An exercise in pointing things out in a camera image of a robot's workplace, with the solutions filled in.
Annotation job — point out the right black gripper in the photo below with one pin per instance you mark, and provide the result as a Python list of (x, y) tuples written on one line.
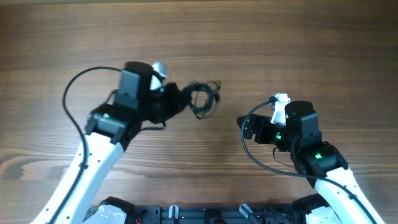
[(265, 122)]

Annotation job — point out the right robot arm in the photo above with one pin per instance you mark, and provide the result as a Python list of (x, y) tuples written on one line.
[(339, 198)]

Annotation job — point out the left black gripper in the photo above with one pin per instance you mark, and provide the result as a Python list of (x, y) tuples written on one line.
[(175, 93)]

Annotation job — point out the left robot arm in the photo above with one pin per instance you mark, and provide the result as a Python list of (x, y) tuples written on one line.
[(109, 130)]

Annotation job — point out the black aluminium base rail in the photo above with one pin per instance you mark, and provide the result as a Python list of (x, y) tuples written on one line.
[(154, 214)]

